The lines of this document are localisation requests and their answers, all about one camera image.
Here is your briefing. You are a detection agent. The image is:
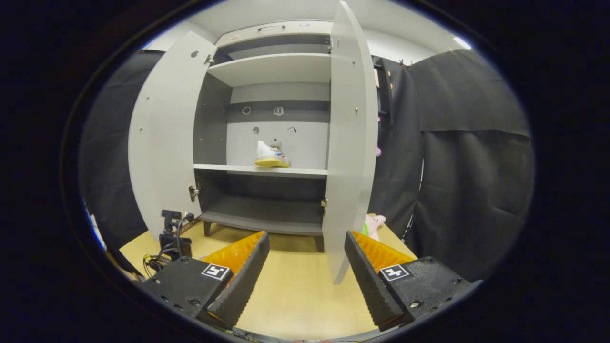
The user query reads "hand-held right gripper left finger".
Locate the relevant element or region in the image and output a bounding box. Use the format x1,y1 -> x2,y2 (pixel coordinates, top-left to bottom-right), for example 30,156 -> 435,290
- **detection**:
143,231 -> 271,329

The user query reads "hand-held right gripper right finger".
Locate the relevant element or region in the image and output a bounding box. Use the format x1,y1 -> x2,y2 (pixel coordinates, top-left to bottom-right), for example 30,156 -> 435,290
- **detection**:
344,230 -> 472,333

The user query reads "white cabinet door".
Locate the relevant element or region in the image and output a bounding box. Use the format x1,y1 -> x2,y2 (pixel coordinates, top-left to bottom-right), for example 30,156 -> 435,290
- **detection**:
128,31 -> 217,239
322,0 -> 379,285

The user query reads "white shoe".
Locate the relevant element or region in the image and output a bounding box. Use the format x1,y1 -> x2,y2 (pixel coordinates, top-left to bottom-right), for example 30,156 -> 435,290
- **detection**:
254,139 -> 291,168

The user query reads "white shoe cabinet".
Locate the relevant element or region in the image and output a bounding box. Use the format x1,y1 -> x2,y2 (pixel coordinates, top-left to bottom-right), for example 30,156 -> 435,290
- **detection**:
128,0 -> 379,286

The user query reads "pink and green plush toy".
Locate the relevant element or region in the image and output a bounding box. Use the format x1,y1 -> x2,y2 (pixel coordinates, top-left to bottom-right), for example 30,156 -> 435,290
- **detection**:
364,214 -> 386,241

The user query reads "black backdrop cloth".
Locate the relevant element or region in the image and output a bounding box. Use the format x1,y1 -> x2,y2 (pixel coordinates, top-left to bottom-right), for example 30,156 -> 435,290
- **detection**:
79,48 -> 534,282

